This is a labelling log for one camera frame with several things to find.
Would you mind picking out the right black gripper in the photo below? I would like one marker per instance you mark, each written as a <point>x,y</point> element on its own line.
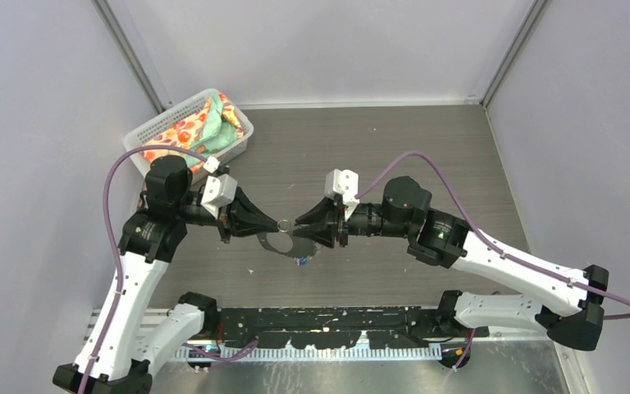
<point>326,222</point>

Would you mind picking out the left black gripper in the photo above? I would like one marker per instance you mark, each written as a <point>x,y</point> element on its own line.
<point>243,218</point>

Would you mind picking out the metal keyring holder plate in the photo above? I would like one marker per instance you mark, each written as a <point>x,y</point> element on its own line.
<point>286,244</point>

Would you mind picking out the blue tagged key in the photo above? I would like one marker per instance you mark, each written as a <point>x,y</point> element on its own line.
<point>301,261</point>

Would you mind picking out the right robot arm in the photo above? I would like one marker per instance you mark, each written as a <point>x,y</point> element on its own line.
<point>560,302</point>

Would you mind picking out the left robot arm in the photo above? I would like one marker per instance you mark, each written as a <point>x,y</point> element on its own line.
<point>115,358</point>

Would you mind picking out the colourful patterned cloth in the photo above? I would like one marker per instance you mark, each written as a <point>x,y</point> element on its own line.
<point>201,133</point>

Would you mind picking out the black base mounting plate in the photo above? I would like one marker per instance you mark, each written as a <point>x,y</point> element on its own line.
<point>399,327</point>

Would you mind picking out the white plastic basket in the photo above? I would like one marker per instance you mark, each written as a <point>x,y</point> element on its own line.
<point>195,125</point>

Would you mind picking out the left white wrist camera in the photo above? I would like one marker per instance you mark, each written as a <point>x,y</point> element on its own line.
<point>219,191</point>

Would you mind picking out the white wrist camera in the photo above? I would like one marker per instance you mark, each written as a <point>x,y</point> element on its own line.
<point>219,191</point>
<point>343,183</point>

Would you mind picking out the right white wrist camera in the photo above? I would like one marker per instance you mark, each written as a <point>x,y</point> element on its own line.
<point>343,183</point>

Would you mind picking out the white slotted cable duct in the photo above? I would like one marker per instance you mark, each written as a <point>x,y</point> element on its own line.
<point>356,353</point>

